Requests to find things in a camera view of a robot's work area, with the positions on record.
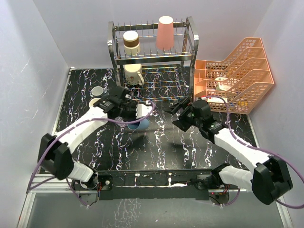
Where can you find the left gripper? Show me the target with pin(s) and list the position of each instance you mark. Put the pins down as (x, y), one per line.
(134, 106)

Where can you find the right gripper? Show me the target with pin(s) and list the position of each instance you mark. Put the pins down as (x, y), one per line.
(183, 104)

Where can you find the black mug white inside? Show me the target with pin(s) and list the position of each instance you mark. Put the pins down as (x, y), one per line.
(93, 104)

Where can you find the light blue plastic cup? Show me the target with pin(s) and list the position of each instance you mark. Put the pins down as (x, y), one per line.
(139, 126)

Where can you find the grey-blue mug with handle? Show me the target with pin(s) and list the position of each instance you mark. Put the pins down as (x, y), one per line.
(98, 92)

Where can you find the cream ceramic mug green inside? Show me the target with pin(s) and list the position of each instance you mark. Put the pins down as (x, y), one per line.
(133, 74)

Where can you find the tall pink plastic cup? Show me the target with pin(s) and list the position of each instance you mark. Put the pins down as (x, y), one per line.
(165, 34)

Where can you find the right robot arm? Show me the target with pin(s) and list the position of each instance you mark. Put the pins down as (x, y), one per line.
(265, 175)

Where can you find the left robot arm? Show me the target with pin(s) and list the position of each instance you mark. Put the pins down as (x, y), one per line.
(55, 152)

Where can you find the steel two-tier dish rack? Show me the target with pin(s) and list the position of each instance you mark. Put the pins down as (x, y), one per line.
(168, 74)

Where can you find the items in organizer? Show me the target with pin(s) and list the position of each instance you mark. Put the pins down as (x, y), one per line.
(227, 88)

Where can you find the cream and brown cup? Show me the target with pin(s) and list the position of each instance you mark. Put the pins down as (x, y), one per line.
(131, 43)

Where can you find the orange plastic file organizer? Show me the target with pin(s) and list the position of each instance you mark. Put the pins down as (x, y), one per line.
(247, 61)

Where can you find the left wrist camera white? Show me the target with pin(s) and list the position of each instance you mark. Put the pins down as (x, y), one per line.
(143, 109)

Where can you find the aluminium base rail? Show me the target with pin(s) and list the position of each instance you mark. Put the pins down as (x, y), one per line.
(149, 199)

